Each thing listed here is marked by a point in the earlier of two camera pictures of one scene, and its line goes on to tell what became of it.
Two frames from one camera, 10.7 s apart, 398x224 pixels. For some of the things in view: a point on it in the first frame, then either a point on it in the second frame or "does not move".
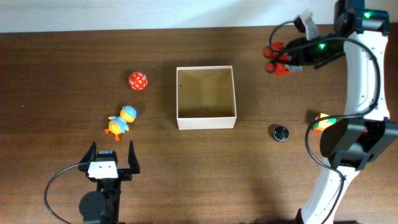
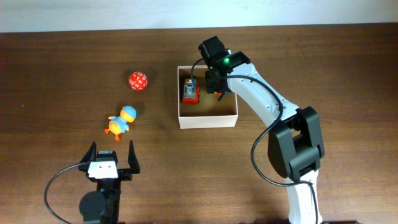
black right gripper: (301, 58) to (209, 85)
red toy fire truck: (275, 65) to (191, 91)
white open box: (205, 98) does not move
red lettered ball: (138, 81) does not move
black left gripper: (126, 173) does not move
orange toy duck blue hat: (118, 125) does not move
